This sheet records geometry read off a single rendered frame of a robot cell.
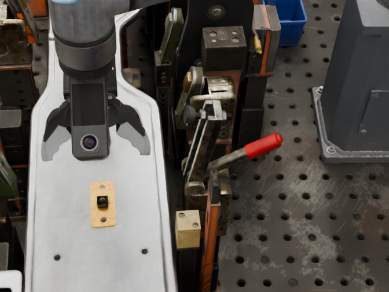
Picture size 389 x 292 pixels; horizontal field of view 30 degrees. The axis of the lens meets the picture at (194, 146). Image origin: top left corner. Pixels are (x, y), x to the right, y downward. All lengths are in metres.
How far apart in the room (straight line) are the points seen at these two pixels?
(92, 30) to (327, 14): 1.16
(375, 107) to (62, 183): 0.66
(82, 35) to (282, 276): 0.75
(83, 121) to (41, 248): 0.28
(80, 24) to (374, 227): 0.88
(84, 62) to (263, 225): 0.72
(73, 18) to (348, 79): 0.76
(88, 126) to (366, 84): 0.69
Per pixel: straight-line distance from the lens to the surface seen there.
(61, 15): 0.84
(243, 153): 1.07
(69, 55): 0.88
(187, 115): 0.98
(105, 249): 1.11
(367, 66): 1.42
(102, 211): 1.14
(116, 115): 0.97
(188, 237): 1.07
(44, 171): 1.20
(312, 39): 1.86
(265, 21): 1.33
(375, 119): 1.53
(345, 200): 1.56
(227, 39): 1.22
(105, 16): 0.85
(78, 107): 0.92
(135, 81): 1.72
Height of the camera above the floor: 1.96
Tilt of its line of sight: 52 degrees down
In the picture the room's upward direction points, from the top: 4 degrees clockwise
